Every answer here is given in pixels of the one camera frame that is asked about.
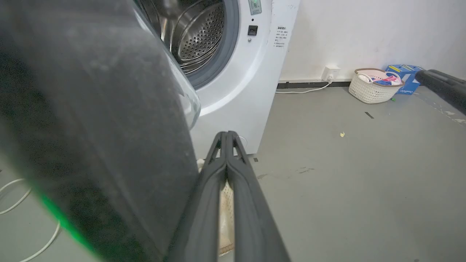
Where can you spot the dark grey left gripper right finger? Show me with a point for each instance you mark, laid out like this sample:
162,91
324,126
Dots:
251,218

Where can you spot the black skirting board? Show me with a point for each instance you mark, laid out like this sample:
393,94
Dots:
313,84

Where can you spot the beige woven basket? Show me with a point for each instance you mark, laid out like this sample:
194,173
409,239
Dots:
226,218

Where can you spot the green energy label sticker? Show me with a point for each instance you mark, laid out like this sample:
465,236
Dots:
255,6

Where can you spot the blue cardboard box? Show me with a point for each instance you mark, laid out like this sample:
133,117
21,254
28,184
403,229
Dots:
407,76

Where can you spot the black text label sticker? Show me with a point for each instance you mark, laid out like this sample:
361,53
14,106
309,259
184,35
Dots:
280,36

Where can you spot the white woven laundry basket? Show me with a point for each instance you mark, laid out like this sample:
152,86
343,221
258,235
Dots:
371,91

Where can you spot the pile of colourful clothes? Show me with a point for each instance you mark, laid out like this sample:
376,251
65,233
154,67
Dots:
382,78

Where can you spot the dark washing machine door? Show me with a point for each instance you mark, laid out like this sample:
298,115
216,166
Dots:
91,120

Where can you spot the white front-load washing machine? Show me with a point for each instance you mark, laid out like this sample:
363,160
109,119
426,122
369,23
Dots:
240,91

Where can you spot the black rounded robot bar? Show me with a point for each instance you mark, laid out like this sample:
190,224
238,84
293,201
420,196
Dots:
446,88

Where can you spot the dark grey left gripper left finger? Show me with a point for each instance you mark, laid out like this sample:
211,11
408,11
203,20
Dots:
204,203

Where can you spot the white wall power socket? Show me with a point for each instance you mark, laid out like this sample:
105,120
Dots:
330,73

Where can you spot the black door latch socket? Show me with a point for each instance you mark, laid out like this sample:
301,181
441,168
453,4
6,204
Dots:
252,30

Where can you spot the black tape strip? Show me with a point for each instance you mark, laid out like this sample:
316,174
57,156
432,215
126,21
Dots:
369,115

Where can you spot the perforated steel washer drum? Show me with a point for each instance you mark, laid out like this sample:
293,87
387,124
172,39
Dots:
198,36

